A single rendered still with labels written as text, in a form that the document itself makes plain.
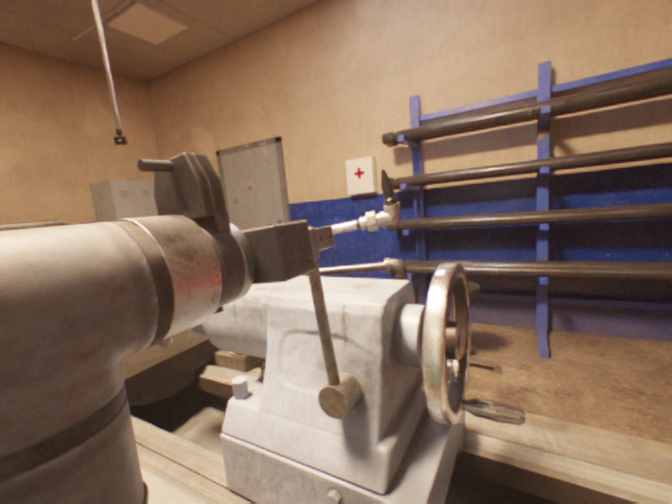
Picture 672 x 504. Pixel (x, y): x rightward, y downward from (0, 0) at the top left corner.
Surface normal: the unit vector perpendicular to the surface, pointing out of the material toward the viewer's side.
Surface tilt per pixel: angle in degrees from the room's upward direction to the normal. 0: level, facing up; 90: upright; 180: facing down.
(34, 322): 87
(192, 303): 109
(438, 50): 90
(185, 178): 90
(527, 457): 48
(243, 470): 90
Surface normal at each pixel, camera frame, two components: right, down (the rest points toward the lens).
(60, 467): 0.76, 0.02
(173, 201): -0.52, 0.18
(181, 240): 0.62, -0.58
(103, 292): 0.82, -0.16
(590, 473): -0.45, -0.52
